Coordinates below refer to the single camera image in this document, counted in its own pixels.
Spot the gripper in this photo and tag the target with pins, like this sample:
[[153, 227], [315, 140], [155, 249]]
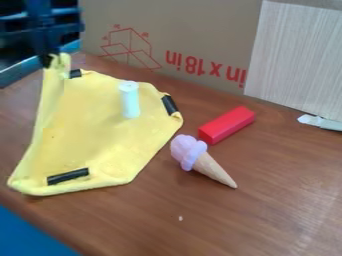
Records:
[[42, 36]]

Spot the yellow cloth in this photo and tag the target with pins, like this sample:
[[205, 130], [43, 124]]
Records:
[[89, 133]]

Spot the white toy cylinder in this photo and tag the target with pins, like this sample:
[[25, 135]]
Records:
[[130, 100]]

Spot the cardboard box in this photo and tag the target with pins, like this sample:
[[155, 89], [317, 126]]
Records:
[[178, 33]]

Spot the toy ice cream cone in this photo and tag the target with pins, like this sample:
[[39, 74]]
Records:
[[200, 160]]

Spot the red block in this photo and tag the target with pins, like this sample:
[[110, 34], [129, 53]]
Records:
[[226, 125]]

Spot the light wooden board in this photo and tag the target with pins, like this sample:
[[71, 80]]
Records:
[[298, 56]]

